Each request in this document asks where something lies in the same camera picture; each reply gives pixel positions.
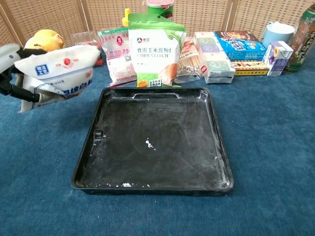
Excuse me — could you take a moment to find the white bag with pink print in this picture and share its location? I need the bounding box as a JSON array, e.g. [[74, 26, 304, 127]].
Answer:
[[97, 27, 138, 88]]

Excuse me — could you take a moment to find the bamboo skewers pack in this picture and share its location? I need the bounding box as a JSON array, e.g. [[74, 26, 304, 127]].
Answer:
[[174, 36, 205, 84]]

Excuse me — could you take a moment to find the black baking tray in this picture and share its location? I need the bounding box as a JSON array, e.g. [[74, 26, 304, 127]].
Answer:
[[71, 86, 234, 196]]

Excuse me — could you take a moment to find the yellow plastic clip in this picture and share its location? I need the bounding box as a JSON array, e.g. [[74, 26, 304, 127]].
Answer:
[[121, 8, 131, 27]]

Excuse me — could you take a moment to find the woven rattan folding screen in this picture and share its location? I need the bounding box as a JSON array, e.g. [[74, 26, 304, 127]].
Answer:
[[0, 0, 315, 49]]

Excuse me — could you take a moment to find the clear plastic box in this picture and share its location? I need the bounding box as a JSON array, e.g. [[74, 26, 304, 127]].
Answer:
[[71, 31, 104, 68]]

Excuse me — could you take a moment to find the green white corn starch bag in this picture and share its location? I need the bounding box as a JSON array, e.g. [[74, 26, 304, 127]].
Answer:
[[127, 12, 187, 89]]

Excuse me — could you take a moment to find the yellow red flat box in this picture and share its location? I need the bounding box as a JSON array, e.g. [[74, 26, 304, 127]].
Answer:
[[231, 60, 269, 76]]

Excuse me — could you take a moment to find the purple white juice carton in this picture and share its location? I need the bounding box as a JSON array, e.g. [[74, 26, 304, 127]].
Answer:
[[262, 40, 294, 77]]

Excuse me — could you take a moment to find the green tea bottle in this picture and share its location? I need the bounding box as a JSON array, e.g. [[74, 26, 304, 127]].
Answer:
[[283, 0, 315, 74]]

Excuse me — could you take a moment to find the blue snack box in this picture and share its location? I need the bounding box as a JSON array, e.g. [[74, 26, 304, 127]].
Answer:
[[214, 30, 268, 62]]

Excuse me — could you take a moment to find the white sugar bag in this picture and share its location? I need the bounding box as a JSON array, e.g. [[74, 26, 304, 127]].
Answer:
[[14, 44, 101, 114]]

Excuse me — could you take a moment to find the blue table cloth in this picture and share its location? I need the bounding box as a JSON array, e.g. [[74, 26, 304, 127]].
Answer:
[[0, 46, 315, 236]]

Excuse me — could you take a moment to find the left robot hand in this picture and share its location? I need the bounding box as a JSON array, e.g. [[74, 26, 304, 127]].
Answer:
[[0, 43, 47, 103]]

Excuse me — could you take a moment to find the green red snack can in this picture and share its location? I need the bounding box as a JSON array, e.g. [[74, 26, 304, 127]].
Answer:
[[147, 0, 174, 21]]

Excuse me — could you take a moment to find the yellow plush toy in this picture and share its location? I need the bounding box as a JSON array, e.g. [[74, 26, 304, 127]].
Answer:
[[24, 29, 66, 52]]

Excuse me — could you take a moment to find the tissue packs bundle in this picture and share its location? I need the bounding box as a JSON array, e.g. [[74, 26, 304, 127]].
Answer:
[[192, 31, 237, 85]]

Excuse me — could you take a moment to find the light blue mug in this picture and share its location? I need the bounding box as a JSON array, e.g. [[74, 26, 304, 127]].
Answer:
[[261, 21, 295, 49]]

